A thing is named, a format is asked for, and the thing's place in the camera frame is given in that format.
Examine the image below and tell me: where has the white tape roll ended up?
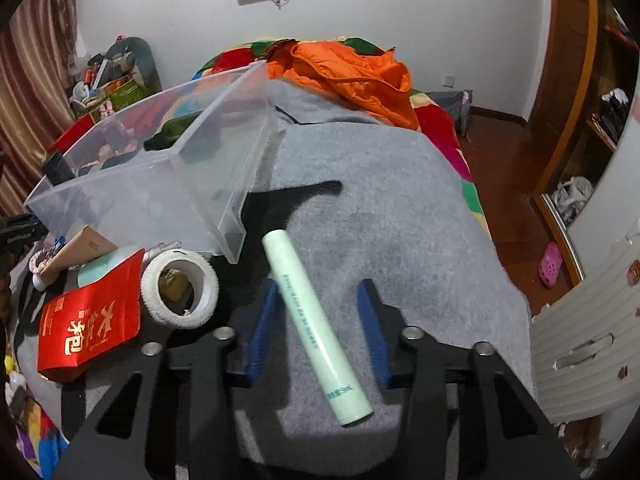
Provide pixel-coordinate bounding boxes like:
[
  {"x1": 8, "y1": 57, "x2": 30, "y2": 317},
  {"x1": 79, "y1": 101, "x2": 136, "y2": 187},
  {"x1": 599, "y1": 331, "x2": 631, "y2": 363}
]
[{"x1": 141, "y1": 249, "x2": 219, "y2": 330}]

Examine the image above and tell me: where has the beige cosmetic tube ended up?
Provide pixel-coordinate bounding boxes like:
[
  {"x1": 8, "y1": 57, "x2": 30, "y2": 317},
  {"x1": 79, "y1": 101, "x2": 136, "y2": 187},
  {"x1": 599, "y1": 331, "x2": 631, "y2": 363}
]
[{"x1": 29, "y1": 226, "x2": 117, "y2": 292}]

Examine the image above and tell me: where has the red tea package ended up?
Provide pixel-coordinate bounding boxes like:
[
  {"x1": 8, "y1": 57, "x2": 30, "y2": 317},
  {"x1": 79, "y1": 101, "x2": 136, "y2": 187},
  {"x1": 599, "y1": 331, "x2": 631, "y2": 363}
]
[{"x1": 37, "y1": 250, "x2": 144, "y2": 382}]

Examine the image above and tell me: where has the pale green long tube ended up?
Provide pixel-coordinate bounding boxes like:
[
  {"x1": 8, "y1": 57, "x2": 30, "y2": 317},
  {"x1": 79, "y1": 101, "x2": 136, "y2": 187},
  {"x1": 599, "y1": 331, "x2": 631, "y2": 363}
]
[{"x1": 262, "y1": 230, "x2": 373, "y2": 426}]

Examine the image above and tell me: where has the clear plastic storage box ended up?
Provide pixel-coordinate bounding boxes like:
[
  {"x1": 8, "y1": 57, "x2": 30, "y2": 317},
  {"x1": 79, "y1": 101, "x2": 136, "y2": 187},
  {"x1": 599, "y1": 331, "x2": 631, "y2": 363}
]
[{"x1": 25, "y1": 62, "x2": 277, "y2": 263}]

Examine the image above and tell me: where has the dark green spray bottle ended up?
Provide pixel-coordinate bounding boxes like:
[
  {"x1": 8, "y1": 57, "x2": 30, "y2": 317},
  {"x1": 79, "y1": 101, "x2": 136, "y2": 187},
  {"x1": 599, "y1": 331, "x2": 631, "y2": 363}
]
[{"x1": 143, "y1": 112, "x2": 201, "y2": 152}]

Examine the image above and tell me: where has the mint green bottle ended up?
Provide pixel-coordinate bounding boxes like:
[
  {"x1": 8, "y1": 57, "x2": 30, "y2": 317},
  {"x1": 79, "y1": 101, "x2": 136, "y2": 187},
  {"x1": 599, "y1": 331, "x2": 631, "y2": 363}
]
[{"x1": 77, "y1": 245, "x2": 144, "y2": 287}]

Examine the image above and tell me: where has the walnut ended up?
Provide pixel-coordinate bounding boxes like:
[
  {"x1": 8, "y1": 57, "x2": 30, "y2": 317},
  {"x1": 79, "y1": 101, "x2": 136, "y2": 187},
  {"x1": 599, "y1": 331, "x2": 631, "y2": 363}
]
[{"x1": 158, "y1": 269, "x2": 191, "y2": 301}]

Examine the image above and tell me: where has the red flat box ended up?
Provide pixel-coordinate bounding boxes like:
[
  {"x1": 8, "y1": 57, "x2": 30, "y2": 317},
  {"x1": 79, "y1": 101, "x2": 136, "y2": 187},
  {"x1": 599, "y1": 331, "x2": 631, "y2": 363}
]
[{"x1": 47, "y1": 114, "x2": 96, "y2": 154}]

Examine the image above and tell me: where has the green cardboard box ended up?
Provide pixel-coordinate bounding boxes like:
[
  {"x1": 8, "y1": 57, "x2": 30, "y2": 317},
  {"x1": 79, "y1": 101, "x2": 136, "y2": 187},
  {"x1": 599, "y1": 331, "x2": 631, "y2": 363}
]
[{"x1": 89, "y1": 77, "x2": 153, "y2": 120}]

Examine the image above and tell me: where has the pink croc shoe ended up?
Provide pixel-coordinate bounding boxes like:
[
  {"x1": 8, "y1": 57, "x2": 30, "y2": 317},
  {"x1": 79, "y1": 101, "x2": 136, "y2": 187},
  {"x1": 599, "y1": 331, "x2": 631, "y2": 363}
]
[{"x1": 537, "y1": 242, "x2": 563, "y2": 288}]

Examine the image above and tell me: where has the striped curtain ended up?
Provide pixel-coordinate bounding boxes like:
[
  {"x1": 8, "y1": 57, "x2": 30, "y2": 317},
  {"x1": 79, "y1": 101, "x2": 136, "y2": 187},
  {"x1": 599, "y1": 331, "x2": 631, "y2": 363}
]
[{"x1": 1, "y1": 0, "x2": 77, "y2": 216}]

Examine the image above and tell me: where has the green neck pillow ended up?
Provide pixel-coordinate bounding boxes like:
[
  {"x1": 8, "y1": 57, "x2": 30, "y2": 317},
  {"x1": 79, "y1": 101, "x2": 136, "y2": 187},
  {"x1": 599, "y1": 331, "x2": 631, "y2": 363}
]
[{"x1": 105, "y1": 37, "x2": 162, "y2": 92}]

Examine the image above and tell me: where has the colourful patchwork quilt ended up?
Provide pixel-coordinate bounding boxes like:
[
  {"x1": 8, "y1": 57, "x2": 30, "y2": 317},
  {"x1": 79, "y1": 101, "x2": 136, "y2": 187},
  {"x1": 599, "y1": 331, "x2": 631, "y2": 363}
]
[{"x1": 194, "y1": 37, "x2": 489, "y2": 230}]

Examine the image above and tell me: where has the orange down jacket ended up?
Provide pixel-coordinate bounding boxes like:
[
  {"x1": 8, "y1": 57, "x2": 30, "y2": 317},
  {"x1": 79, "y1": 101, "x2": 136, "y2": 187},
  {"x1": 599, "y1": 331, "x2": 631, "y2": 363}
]
[{"x1": 266, "y1": 41, "x2": 419, "y2": 130}]

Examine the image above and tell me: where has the wooden door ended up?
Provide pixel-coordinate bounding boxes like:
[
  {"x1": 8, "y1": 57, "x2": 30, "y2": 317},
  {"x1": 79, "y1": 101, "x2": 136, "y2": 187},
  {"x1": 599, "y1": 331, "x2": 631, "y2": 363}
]
[{"x1": 528, "y1": 0, "x2": 599, "y2": 195}]

